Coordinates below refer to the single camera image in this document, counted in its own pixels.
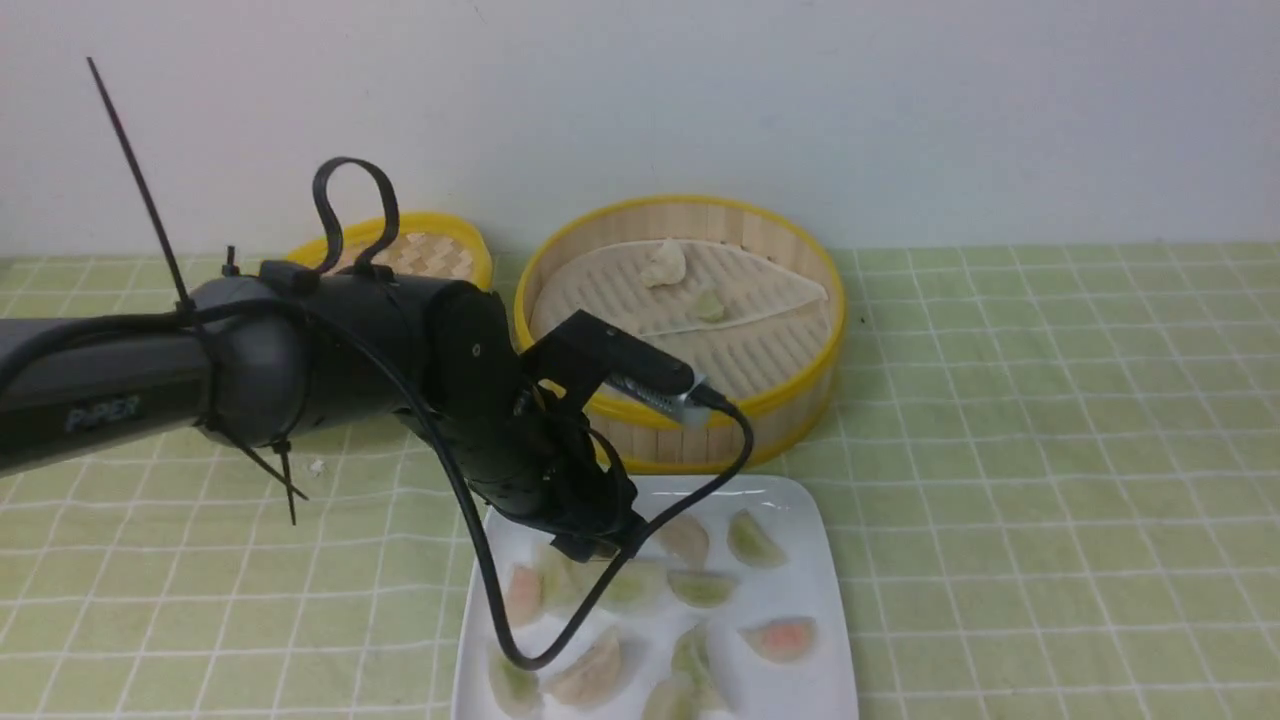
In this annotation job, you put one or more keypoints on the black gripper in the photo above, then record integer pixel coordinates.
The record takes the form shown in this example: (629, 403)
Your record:
(535, 463)

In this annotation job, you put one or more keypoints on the white steamed dumpling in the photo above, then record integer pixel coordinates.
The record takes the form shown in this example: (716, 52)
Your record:
(667, 266)

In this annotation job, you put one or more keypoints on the green steamed dumpling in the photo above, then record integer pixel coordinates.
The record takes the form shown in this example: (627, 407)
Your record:
(707, 306)

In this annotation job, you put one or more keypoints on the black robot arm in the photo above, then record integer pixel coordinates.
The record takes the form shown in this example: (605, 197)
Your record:
(266, 365)

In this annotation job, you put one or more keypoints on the pink dumpling on plate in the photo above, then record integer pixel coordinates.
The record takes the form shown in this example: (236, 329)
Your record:
(523, 597)

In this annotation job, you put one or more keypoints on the white dumpling on plate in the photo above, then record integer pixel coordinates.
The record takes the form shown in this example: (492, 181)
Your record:
(686, 539)

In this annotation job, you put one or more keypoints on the green dumpling on plate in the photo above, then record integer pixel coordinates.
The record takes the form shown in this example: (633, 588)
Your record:
(751, 545)

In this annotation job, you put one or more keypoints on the pale green dumpling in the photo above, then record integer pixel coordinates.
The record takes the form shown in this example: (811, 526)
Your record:
(560, 588)

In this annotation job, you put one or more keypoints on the bamboo steamer lid yellow rim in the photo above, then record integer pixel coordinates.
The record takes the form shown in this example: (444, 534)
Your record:
(434, 244)

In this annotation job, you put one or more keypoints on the large translucent green dumpling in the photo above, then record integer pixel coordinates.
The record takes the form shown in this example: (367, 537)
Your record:
(637, 587)

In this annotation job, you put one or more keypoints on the white mesh steamer liner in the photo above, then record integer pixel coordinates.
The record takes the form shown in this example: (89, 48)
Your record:
(777, 321)

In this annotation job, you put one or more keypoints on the flat green dumpling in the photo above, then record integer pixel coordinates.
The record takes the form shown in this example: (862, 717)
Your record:
(700, 589)

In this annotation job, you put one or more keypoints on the bamboo steamer basket yellow rim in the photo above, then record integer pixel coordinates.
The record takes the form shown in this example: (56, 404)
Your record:
(780, 417)

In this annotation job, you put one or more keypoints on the beige pleated dumpling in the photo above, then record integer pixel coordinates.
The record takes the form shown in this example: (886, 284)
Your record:
(592, 678)

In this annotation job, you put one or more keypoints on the green dumpling front left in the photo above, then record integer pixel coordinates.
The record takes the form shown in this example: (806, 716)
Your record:
(516, 692)

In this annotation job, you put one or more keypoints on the green dumpling front centre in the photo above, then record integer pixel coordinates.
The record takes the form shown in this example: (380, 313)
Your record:
(691, 657)

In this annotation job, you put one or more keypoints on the pale dumpling bottom edge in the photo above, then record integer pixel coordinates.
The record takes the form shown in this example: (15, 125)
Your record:
(675, 698)

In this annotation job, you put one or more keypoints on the pink orange dumpling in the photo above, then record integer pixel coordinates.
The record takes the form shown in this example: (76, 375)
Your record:
(781, 640)

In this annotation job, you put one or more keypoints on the green checked tablecloth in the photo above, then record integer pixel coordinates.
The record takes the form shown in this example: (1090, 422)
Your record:
(1049, 480)

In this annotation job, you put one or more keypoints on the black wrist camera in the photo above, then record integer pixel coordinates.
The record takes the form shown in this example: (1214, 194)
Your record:
(585, 353)

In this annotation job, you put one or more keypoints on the black cable tie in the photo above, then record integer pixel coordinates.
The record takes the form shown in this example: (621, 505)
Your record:
(186, 309)

